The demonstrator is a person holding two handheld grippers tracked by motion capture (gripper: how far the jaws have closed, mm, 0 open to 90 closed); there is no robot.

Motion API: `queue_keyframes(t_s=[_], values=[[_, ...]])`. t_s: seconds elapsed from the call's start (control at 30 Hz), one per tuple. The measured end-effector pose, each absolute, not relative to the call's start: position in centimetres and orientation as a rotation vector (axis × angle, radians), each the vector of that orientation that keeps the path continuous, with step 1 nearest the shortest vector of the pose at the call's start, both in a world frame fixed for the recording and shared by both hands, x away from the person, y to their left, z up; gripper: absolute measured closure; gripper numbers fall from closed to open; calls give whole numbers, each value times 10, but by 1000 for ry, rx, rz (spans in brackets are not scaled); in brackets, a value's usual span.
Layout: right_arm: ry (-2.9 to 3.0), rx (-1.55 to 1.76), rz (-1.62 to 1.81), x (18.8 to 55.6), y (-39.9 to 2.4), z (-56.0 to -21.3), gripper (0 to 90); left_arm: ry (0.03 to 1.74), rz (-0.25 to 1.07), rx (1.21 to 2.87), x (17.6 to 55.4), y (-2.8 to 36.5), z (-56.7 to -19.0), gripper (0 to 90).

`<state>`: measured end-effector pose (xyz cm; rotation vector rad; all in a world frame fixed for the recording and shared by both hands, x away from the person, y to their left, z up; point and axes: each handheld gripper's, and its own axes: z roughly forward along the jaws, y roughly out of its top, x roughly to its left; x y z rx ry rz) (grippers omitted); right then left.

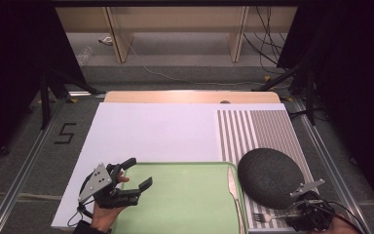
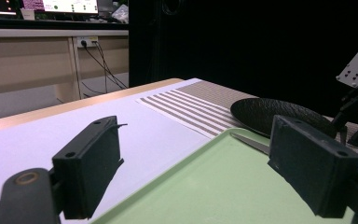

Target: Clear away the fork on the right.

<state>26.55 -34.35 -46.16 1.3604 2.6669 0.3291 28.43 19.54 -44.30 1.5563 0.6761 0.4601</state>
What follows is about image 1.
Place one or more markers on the black textured round plate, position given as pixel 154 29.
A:
pixel 269 178

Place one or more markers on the small white floor object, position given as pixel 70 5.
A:
pixel 106 40

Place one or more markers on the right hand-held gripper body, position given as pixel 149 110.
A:
pixel 316 211

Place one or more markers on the metal table knife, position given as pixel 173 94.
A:
pixel 232 183

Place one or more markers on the black metal stand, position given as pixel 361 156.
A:
pixel 310 97
pixel 45 100

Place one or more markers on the black curtain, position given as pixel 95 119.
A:
pixel 13 48
pixel 354 65

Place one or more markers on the green plastic tray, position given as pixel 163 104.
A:
pixel 181 198

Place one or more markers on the aluminium floor rail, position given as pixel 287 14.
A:
pixel 16 191
pixel 331 162

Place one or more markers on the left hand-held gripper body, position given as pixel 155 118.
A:
pixel 95 183

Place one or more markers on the clear plastic wrapper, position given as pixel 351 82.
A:
pixel 85 55

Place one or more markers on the white board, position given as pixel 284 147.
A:
pixel 142 130

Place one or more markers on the person's left hand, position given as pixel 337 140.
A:
pixel 105 219

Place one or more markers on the person's right hand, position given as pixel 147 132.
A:
pixel 342 229

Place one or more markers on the metal fork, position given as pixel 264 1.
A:
pixel 259 217

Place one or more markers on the beige wooden desk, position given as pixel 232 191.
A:
pixel 175 19

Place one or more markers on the striped grey placemat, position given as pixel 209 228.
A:
pixel 272 130

